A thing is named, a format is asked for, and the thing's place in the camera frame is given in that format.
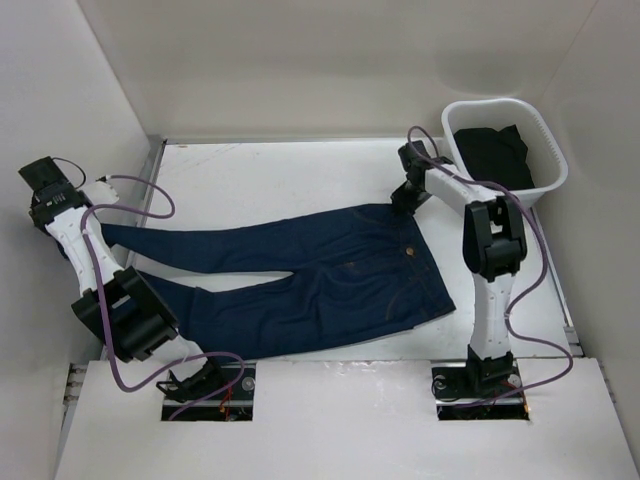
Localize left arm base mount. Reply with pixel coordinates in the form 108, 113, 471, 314
156, 360, 257, 422

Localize blue denim trousers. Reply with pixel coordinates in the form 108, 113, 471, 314
101, 204, 455, 359

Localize white plastic basket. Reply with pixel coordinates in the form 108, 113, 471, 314
441, 97, 568, 209

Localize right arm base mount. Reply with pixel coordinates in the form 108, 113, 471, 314
431, 362, 529, 421

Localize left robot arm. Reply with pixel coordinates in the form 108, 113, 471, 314
18, 157, 228, 403

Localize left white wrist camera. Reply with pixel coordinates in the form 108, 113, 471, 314
79, 177, 120, 205

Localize purple cable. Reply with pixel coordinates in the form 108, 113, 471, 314
51, 156, 246, 420
406, 124, 575, 401

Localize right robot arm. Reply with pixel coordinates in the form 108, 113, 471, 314
391, 141, 527, 402

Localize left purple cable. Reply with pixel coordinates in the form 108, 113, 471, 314
51, 156, 246, 420

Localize black trousers in basket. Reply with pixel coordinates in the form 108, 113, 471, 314
454, 125, 535, 191

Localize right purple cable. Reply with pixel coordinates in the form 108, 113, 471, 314
406, 124, 575, 401

